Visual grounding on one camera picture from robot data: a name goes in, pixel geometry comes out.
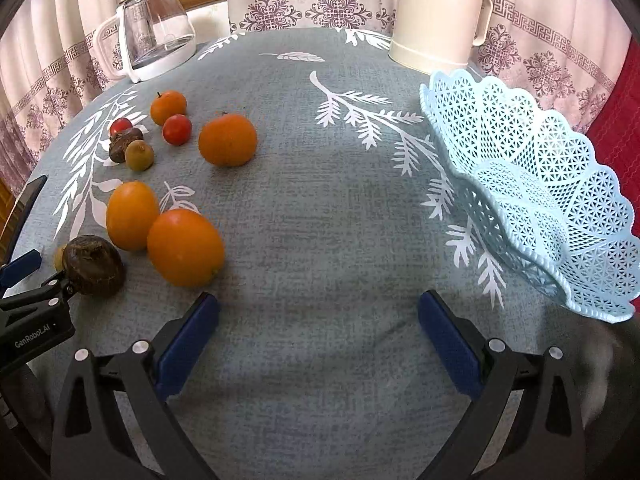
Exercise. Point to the red quilted cloth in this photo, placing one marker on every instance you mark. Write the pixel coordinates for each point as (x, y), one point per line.
(620, 125)

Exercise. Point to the black smartphone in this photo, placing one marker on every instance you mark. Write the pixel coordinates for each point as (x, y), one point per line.
(27, 205)

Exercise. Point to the large oval kumquat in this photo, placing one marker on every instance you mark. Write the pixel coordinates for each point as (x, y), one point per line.
(132, 215)
(185, 247)

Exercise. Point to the red cherry tomato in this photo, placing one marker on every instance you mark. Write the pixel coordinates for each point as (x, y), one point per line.
(120, 125)
(177, 129)

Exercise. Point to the glass kettle white base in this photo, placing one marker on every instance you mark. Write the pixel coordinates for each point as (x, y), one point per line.
(155, 30)

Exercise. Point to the yellow-green jujube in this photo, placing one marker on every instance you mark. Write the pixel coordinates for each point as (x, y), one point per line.
(139, 155)

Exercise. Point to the small tangerine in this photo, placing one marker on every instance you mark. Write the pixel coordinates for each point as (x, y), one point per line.
(168, 107)

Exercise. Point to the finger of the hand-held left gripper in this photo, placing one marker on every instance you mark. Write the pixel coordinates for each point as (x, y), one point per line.
(22, 262)
(40, 297)

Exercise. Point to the light blue lattice basket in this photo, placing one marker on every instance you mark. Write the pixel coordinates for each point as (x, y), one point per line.
(525, 185)

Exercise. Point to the large tangerine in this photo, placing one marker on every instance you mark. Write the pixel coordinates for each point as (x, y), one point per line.
(227, 140)

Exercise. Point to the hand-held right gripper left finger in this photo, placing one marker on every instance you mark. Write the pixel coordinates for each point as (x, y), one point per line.
(187, 345)

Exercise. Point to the cream thermos jug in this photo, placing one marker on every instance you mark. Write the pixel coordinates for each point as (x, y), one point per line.
(435, 20)

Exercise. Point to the yellow-green lemon fruit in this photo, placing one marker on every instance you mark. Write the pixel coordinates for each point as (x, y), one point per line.
(59, 258)

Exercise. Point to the grey leaf-print tablecloth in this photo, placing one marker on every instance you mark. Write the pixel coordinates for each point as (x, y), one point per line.
(325, 210)

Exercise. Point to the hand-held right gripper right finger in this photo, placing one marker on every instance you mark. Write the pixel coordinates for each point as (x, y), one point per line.
(447, 345)

